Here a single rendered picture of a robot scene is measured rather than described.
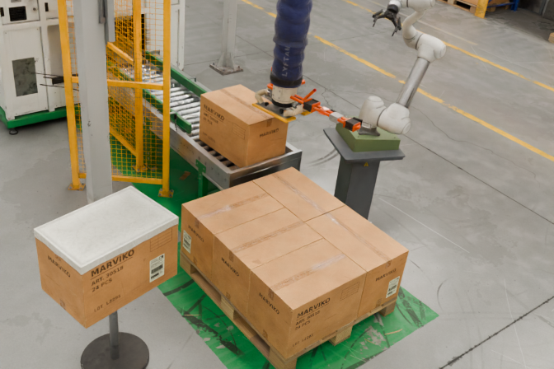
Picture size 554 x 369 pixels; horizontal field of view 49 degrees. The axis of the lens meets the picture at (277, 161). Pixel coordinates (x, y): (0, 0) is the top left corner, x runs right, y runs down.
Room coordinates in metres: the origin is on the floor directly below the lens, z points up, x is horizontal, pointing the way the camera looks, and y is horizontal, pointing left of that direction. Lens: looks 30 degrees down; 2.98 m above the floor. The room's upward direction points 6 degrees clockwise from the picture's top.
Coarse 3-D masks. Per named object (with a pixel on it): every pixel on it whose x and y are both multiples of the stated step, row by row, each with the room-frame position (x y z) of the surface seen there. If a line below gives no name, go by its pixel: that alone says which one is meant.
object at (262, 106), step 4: (252, 104) 3.95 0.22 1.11; (256, 104) 3.94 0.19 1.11; (260, 104) 3.94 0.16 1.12; (264, 104) 3.95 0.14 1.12; (268, 104) 3.92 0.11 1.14; (260, 108) 3.90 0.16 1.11; (264, 108) 3.89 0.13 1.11; (268, 108) 3.89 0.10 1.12; (268, 112) 3.85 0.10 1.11; (272, 112) 3.84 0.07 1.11; (276, 112) 3.84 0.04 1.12; (280, 112) 3.82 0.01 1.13; (276, 116) 3.80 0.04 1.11; (280, 116) 3.79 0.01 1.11; (284, 116) 3.79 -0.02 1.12; (292, 116) 3.81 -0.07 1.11; (284, 120) 3.75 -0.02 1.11; (288, 120) 3.75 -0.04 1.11; (292, 120) 3.78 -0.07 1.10
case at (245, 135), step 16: (208, 96) 4.33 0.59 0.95; (224, 96) 4.36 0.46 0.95; (240, 96) 4.39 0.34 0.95; (208, 112) 4.28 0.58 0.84; (224, 112) 4.14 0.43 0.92; (240, 112) 4.12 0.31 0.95; (256, 112) 4.15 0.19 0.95; (208, 128) 4.27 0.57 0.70; (224, 128) 4.13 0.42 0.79; (240, 128) 4.00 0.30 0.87; (256, 128) 3.99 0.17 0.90; (272, 128) 4.10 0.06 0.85; (208, 144) 4.27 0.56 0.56; (224, 144) 4.12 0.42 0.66; (240, 144) 3.99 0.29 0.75; (256, 144) 4.00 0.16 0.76; (272, 144) 4.11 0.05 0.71; (240, 160) 3.98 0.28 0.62; (256, 160) 4.01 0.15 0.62
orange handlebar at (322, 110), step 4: (304, 80) 4.19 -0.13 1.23; (268, 84) 4.04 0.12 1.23; (272, 84) 4.05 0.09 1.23; (272, 88) 3.99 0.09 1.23; (292, 96) 3.88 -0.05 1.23; (300, 96) 3.89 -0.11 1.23; (296, 100) 3.84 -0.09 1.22; (300, 100) 3.82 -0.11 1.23; (316, 108) 3.73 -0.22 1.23; (320, 108) 3.73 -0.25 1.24; (324, 108) 3.74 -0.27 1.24; (320, 112) 3.70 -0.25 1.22; (324, 112) 3.69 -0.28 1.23; (328, 112) 3.71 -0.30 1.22; (332, 112) 3.70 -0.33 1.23; (328, 116) 3.66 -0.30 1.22; (340, 120) 3.59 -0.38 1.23; (356, 128) 3.52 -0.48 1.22
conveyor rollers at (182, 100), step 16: (144, 80) 5.44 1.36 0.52; (160, 80) 5.46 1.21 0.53; (160, 96) 5.07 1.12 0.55; (176, 96) 5.10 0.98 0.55; (192, 96) 5.18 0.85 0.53; (160, 112) 4.76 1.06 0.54; (176, 112) 4.78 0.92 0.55; (192, 112) 4.86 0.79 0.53; (192, 128) 4.55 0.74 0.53; (224, 160) 4.12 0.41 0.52
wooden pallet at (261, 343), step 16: (192, 272) 3.34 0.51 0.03; (208, 288) 3.20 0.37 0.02; (224, 304) 3.01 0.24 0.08; (384, 304) 3.12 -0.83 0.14; (240, 320) 2.93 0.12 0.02; (256, 336) 2.81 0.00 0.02; (336, 336) 2.83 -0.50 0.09; (272, 352) 2.63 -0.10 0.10; (304, 352) 2.64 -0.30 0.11; (288, 368) 2.56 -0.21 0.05
